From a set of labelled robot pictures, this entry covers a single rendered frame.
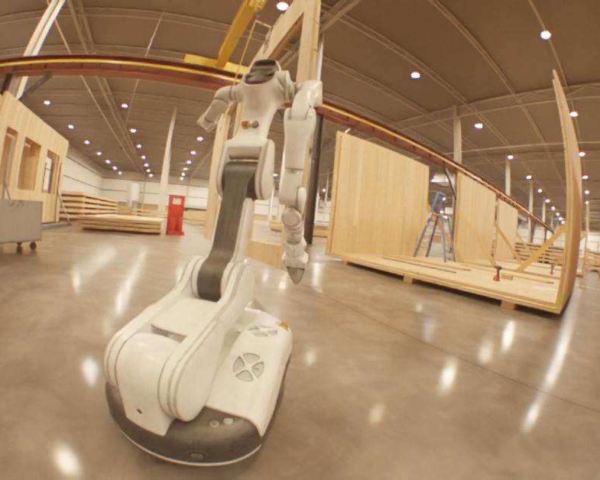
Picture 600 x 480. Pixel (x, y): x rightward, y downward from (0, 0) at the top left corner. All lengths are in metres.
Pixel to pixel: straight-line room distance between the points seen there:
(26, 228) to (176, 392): 4.32
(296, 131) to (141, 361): 0.78
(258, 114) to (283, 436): 1.23
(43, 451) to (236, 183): 1.16
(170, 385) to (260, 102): 1.04
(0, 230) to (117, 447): 3.92
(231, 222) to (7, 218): 4.00
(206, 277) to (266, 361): 0.33
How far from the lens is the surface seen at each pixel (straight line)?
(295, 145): 0.87
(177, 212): 9.76
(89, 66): 10.69
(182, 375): 0.62
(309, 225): 10.19
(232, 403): 0.77
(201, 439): 0.73
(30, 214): 4.77
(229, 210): 0.99
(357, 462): 0.95
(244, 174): 1.03
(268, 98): 1.19
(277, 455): 0.93
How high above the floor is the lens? 0.71
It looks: 3 degrees down
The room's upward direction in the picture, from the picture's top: 6 degrees clockwise
